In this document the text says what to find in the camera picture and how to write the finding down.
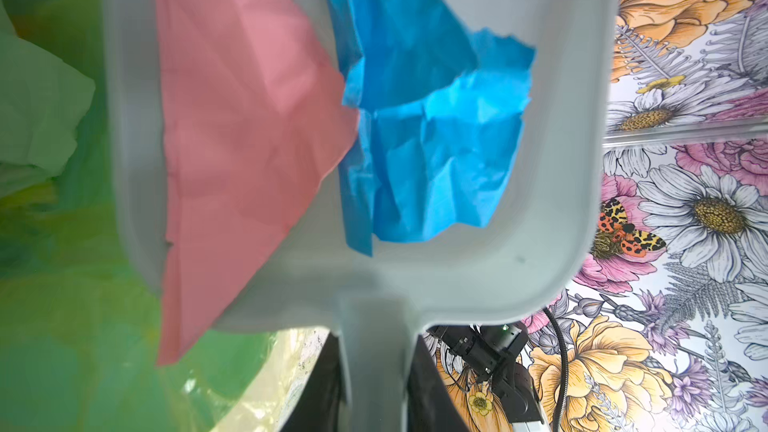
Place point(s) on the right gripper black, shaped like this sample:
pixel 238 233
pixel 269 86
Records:
pixel 484 378

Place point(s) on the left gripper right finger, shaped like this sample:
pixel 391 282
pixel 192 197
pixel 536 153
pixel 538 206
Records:
pixel 430 408

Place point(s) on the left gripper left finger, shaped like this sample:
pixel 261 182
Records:
pixel 317 409

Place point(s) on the grey-blue dustpan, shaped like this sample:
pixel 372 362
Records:
pixel 379 304

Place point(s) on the green bin with bag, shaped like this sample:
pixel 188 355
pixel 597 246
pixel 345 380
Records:
pixel 79 329

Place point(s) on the blue paper scrap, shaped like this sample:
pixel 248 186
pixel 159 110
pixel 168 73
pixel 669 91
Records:
pixel 441 116

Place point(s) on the pink paper scrap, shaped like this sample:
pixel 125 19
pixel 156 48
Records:
pixel 253 123

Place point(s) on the light green paper scrap right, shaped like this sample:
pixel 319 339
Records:
pixel 43 100

